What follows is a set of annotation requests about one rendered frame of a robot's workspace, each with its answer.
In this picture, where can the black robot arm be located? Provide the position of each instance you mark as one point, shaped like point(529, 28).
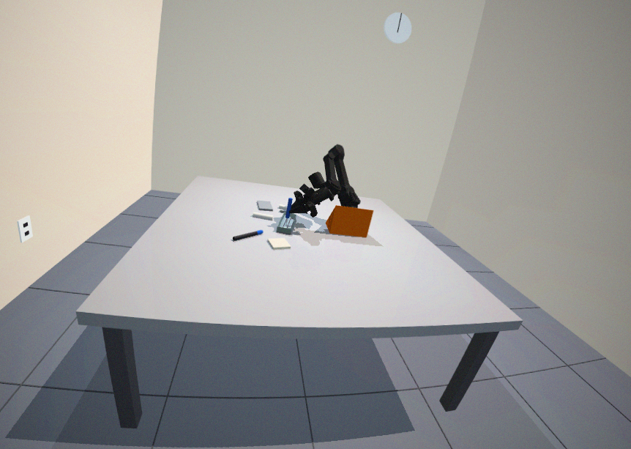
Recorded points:
point(331, 187)

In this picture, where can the black and blue marker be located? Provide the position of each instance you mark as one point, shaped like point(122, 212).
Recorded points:
point(241, 236)

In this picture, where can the keyboard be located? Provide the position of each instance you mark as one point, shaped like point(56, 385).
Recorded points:
point(284, 227)

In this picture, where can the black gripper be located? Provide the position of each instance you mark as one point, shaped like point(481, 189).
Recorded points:
point(303, 205)

